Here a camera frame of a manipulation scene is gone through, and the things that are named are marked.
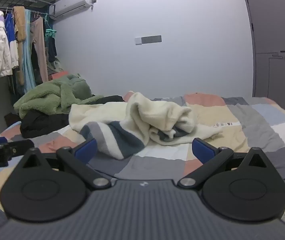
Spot tan hanging coat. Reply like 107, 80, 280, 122
13, 6, 26, 85

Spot patchwork bed sheet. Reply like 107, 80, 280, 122
0, 92, 285, 230

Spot green clothes hangers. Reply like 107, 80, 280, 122
44, 12, 57, 38

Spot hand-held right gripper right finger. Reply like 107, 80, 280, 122
178, 138, 270, 188

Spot white air conditioner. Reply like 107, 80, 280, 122
49, 0, 94, 19

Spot green fleece jacket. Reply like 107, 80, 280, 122
13, 74, 104, 119

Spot light blue hanging garment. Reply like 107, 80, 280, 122
20, 9, 37, 94

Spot long wall switch panel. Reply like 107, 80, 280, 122
135, 35, 162, 45

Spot cream striped sweater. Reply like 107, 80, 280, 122
69, 92, 224, 160

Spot beige hanging pants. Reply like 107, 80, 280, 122
30, 17, 49, 84

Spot dark small hanging garment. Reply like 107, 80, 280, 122
48, 37, 57, 63

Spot black garment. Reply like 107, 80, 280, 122
20, 95, 125, 139

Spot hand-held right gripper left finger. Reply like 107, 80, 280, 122
20, 138, 112, 189

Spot grey door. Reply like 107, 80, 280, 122
240, 0, 285, 118

